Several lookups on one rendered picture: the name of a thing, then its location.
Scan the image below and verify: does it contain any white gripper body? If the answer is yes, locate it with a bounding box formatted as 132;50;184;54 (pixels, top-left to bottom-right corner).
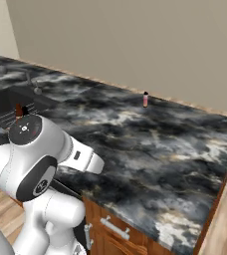
85;152;106;175

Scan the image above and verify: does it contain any small pink bottle black cap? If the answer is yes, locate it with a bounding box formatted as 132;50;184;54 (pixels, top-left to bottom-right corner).
142;91;149;109

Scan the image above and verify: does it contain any brown bottle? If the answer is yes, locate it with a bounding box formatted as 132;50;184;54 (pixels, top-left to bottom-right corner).
15;103;23;121

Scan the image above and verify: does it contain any grey sink tap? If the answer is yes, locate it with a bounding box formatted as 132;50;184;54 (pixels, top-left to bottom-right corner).
0;65;43;96

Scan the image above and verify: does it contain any dark sink basin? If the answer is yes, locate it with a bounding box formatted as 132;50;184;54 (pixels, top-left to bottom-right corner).
0;87;59;134

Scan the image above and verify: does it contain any wooden drawer front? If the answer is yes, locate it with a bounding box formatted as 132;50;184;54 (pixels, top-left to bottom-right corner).
82;195;174;255

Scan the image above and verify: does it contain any wooden cupboard door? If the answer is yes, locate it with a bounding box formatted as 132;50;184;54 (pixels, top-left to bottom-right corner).
98;232;146;255

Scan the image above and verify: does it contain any silver drawer handle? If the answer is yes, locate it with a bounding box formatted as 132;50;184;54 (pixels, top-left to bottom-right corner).
100;215;131;241

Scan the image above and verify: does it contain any silver cupboard handle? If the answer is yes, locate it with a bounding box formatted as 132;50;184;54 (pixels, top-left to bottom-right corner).
84;222;95;251

